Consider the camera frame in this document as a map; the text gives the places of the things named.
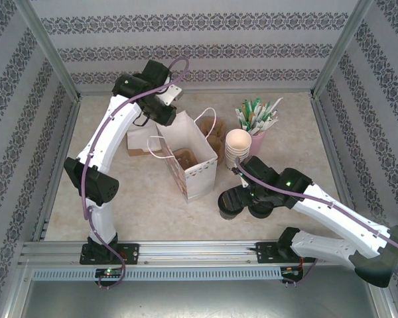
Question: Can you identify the black plastic cup lid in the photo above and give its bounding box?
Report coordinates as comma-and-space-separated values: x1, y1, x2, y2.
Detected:
218, 187, 251, 215

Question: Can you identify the grey metal sheet panel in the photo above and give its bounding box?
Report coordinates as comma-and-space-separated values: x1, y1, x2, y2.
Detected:
6, 280, 394, 318

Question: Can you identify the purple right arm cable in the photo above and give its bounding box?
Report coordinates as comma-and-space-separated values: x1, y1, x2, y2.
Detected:
235, 157, 398, 289

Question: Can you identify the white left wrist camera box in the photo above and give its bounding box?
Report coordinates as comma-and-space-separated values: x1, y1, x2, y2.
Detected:
163, 83, 184, 107

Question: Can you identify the pink straw holder cup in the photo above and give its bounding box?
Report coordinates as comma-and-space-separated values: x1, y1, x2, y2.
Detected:
247, 131, 266, 158

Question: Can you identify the brown cardboard cup carrier stack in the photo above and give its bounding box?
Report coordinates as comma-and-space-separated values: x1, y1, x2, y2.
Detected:
198, 117, 228, 166

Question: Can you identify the small circuit board green LED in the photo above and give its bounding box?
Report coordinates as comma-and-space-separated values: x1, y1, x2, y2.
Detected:
96, 268, 124, 278

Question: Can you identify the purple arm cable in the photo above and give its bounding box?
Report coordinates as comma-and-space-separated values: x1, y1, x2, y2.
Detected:
235, 157, 398, 289
81, 58, 190, 291

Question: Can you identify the white paper cup stack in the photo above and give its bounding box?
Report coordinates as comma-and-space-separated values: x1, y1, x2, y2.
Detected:
224, 129, 252, 170

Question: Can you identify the white paper carrier bag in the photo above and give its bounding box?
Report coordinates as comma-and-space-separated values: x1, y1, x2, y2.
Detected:
147, 107, 219, 203

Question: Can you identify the aluminium frame post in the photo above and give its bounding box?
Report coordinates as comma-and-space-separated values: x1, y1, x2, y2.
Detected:
310, 0, 375, 100
15, 0, 84, 102

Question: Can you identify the aluminium side rail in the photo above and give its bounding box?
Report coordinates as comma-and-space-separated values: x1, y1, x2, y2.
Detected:
33, 97, 82, 242
310, 95, 375, 239

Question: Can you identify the long aluminium base rail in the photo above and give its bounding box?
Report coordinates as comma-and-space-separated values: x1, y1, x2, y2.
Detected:
19, 240, 375, 266

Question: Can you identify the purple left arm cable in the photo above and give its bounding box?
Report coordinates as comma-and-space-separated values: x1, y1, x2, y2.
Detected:
81, 58, 190, 291

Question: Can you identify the flat folded paper bag stack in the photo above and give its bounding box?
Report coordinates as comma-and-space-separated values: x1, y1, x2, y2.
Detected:
125, 127, 161, 156

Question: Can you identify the white slotted cable duct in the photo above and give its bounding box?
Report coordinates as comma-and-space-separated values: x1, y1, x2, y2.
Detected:
31, 267, 283, 282

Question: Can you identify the black cup lid stack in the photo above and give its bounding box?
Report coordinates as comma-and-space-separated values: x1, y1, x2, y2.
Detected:
248, 202, 273, 219

